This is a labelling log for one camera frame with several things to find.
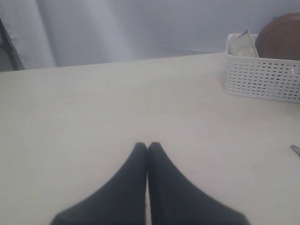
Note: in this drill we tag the brown wooden plate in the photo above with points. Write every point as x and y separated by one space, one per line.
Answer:
280 38

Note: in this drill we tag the white perforated plastic basket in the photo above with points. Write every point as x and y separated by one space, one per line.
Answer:
261 78

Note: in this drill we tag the silver table knife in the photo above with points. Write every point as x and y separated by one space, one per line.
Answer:
296 149

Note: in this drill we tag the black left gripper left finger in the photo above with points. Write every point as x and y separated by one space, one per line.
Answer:
120 201

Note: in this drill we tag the dark metal frame post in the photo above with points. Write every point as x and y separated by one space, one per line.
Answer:
7 47

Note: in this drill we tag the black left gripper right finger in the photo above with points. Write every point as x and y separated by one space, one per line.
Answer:
174 200

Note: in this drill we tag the white speckled ceramic bowl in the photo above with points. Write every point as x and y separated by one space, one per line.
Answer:
242 45

